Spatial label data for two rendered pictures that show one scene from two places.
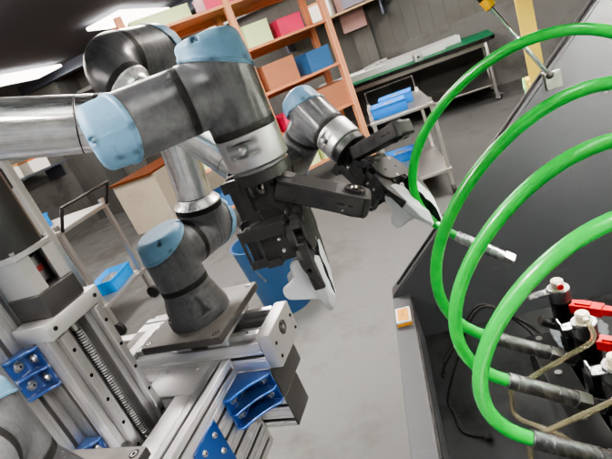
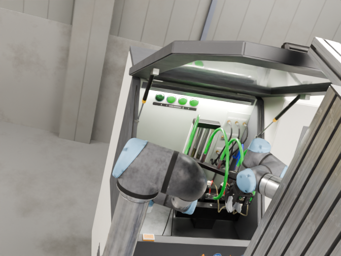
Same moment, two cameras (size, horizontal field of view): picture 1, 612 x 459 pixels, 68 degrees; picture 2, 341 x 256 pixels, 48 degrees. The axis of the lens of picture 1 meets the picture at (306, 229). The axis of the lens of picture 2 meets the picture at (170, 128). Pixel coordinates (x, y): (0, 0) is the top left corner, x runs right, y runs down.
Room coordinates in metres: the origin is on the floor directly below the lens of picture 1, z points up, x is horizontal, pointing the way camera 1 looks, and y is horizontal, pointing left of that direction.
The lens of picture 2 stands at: (1.50, 0.89, 2.23)
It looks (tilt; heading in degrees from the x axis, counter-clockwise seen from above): 30 degrees down; 238
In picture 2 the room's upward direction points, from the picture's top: 16 degrees clockwise
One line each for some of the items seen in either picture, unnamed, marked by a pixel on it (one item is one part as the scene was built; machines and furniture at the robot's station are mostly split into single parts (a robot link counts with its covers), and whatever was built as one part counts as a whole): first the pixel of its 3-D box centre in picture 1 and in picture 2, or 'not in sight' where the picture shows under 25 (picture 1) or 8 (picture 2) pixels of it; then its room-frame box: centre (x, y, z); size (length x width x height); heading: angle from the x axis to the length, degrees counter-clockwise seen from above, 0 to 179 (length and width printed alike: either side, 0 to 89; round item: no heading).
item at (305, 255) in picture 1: (308, 256); not in sight; (0.52, 0.01, 1.28); 0.05 x 0.02 x 0.09; 165
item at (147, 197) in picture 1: (183, 177); not in sight; (7.72, 1.56, 0.41); 2.43 x 0.78 x 0.83; 156
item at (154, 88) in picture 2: not in sight; (201, 95); (0.46, -0.55, 1.43); 0.54 x 0.03 x 0.02; 165
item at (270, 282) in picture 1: (277, 267); not in sight; (2.89, 0.28, 0.29); 0.50 x 0.45 x 0.58; 66
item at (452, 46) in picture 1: (398, 91); not in sight; (6.86, -2.05, 0.49); 2.78 x 1.03 x 0.99; 66
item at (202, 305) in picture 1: (191, 296); not in sight; (1.02, 0.32, 1.09); 0.15 x 0.15 x 0.10
